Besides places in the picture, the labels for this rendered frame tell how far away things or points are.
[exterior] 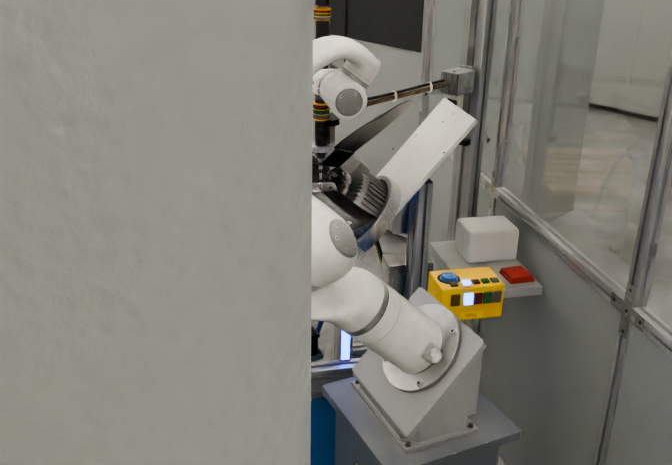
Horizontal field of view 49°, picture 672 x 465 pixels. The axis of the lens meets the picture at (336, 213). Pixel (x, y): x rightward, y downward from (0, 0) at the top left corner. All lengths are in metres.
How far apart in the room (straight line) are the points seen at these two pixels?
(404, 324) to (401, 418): 0.20
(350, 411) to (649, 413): 0.77
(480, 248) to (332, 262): 1.20
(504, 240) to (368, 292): 1.11
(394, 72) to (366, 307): 3.07
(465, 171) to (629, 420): 0.98
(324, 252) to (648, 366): 1.01
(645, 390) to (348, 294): 0.91
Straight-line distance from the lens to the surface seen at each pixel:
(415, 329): 1.43
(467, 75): 2.42
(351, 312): 1.34
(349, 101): 1.64
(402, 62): 4.27
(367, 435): 1.54
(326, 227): 1.23
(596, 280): 2.11
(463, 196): 2.60
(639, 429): 2.06
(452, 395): 1.49
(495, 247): 2.40
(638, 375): 2.02
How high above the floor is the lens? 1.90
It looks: 22 degrees down
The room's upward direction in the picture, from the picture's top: 1 degrees clockwise
